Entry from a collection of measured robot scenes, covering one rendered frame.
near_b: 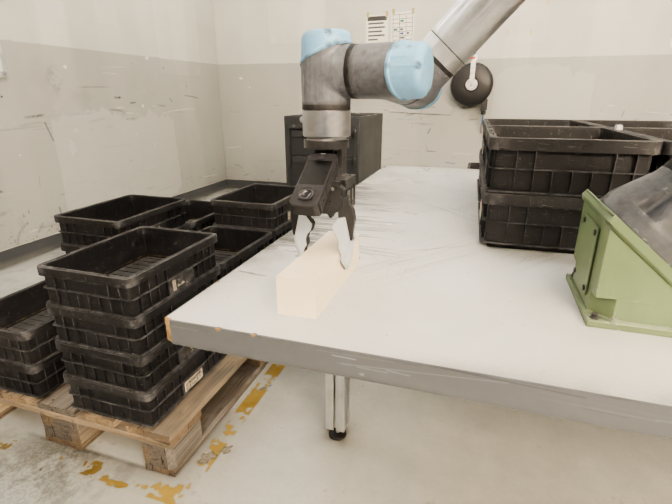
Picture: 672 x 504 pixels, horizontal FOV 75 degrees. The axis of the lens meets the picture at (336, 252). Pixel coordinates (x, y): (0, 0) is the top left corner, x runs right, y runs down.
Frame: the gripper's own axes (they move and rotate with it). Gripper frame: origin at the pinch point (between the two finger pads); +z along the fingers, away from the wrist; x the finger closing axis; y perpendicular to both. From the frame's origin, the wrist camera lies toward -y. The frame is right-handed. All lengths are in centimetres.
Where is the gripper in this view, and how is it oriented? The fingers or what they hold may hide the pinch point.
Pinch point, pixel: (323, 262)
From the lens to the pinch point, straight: 74.5
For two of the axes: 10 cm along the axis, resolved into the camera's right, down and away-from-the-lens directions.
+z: 0.0, 9.4, 3.3
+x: -9.5, -1.0, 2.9
